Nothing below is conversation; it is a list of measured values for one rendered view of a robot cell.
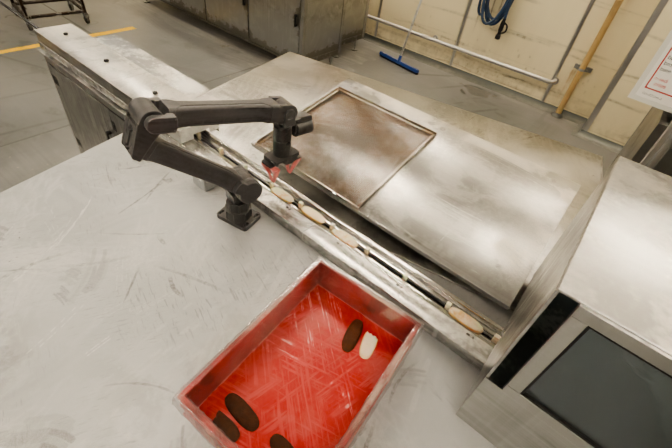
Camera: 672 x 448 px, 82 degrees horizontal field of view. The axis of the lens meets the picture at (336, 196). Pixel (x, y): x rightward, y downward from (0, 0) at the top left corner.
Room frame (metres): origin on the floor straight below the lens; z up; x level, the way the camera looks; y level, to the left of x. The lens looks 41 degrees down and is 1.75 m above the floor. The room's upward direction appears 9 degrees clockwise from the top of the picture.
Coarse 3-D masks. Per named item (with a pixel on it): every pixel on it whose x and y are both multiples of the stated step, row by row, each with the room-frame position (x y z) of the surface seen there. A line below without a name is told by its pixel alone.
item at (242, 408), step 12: (228, 396) 0.34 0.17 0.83; (228, 408) 0.32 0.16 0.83; (240, 408) 0.32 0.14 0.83; (216, 420) 0.29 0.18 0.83; (228, 420) 0.30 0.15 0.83; (240, 420) 0.30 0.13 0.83; (252, 420) 0.30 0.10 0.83; (228, 432) 0.27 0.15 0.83; (276, 444) 0.26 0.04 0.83; (288, 444) 0.27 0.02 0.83
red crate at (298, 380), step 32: (320, 288) 0.67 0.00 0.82; (288, 320) 0.55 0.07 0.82; (320, 320) 0.57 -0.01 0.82; (352, 320) 0.58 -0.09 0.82; (256, 352) 0.45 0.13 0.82; (288, 352) 0.47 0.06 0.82; (320, 352) 0.48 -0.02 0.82; (352, 352) 0.49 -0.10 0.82; (384, 352) 0.50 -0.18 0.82; (224, 384) 0.37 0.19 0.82; (256, 384) 0.38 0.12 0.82; (288, 384) 0.39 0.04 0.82; (320, 384) 0.40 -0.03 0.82; (352, 384) 0.41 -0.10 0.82; (288, 416) 0.32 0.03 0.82; (320, 416) 0.33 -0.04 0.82; (352, 416) 0.34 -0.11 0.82
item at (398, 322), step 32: (320, 256) 0.70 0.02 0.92; (288, 288) 0.58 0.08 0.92; (352, 288) 0.62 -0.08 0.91; (256, 320) 0.48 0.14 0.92; (384, 320) 0.57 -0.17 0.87; (416, 320) 0.54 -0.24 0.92; (224, 352) 0.39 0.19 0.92; (192, 384) 0.32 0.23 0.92; (384, 384) 0.38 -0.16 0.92; (192, 416) 0.26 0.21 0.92
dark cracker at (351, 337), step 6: (354, 324) 0.56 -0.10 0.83; (360, 324) 0.57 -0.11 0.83; (348, 330) 0.54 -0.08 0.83; (354, 330) 0.55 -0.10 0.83; (360, 330) 0.55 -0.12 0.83; (348, 336) 0.53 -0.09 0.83; (354, 336) 0.53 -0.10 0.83; (342, 342) 0.51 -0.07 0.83; (348, 342) 0.51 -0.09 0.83; (354, 342) 0.51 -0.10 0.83; (342, 348) 0.49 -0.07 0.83; (348, 348) 0.50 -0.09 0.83
